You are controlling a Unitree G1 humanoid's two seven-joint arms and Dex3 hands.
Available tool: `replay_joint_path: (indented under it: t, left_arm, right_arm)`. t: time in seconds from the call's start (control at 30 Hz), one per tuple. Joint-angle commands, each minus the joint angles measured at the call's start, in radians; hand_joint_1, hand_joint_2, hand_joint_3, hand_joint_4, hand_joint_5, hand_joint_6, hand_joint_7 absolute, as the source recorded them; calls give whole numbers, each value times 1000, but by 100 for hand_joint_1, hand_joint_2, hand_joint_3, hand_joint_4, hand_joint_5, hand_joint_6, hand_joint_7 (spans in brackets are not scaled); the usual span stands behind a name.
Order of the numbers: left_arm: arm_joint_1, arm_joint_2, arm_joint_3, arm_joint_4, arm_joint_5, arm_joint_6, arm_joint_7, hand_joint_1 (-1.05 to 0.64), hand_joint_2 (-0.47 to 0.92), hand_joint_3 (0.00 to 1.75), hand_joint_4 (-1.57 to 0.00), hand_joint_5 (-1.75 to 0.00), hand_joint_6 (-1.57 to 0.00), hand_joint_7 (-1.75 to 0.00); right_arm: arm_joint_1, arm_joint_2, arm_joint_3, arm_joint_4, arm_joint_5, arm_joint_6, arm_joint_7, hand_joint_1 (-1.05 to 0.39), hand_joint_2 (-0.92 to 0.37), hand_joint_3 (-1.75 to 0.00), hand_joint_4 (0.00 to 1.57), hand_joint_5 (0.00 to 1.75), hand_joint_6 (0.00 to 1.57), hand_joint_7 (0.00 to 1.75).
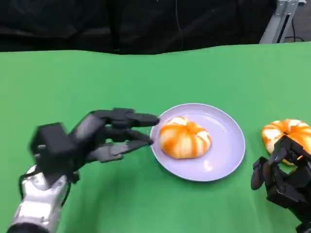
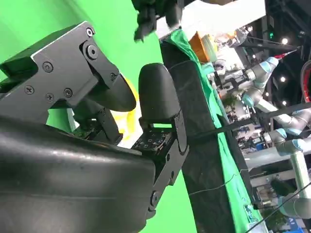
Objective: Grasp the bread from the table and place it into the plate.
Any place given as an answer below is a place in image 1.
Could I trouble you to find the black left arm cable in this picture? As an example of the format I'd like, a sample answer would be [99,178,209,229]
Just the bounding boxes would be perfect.
[62,169,80,207]

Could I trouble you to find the black floor cable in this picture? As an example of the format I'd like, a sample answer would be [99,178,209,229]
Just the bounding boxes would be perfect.
[283,17,306,43]

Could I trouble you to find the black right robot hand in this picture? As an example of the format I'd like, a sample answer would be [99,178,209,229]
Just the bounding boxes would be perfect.
[250,134,311,224]

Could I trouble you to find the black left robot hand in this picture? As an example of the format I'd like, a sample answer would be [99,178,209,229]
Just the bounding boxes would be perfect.
[72,108,160,164]

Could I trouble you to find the lilac plate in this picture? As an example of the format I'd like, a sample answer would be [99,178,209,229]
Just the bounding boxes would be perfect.
[150,103,246,182]

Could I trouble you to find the aluminium frame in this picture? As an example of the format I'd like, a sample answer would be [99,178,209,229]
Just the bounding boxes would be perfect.
[259,0,307,44]

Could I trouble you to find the black curtain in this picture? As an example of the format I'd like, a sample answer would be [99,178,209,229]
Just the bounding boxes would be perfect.
[0,0,277,55]

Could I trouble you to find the orange white toy bread roll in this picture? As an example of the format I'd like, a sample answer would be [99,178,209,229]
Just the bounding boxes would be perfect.
[159,116,212,160]
[261,118,311,166]

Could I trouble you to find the green table cloth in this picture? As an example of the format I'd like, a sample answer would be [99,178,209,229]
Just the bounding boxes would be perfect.
[0,41,311,233]

